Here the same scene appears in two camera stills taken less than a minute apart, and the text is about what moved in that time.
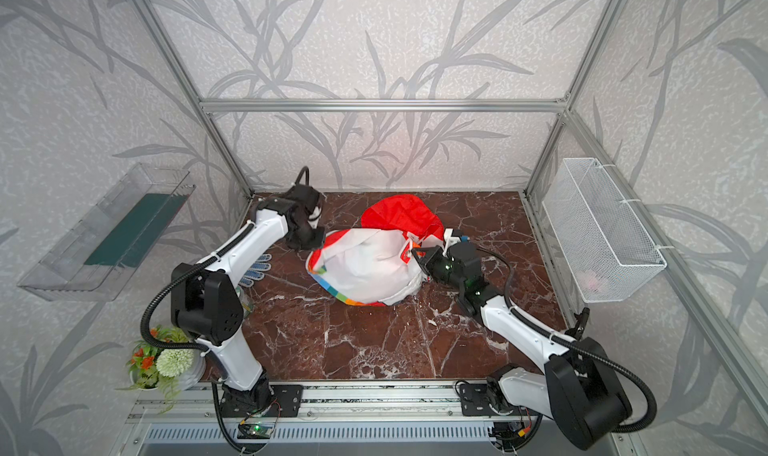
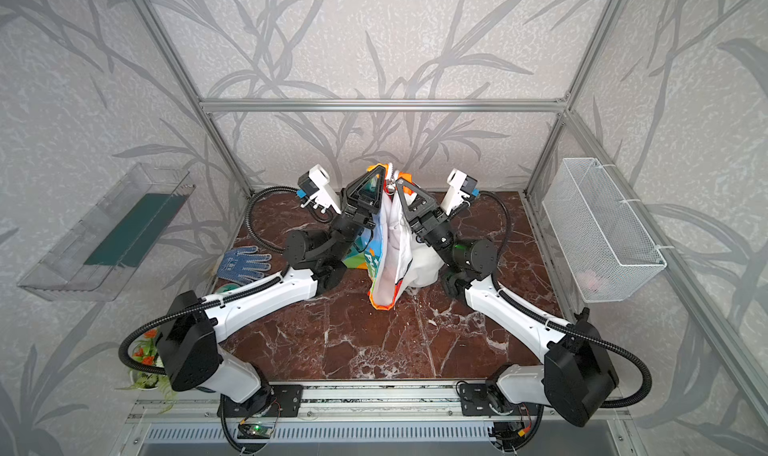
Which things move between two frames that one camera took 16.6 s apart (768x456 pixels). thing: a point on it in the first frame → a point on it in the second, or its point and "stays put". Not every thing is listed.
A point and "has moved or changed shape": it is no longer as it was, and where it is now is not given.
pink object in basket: [589, 280] stays put
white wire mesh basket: [608, 249] stays put
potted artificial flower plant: [167, 370] stays put
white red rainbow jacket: [372, 263] has moved or changed shape
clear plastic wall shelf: [95, 260] stays put
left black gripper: [306, 236] → [357, 207]
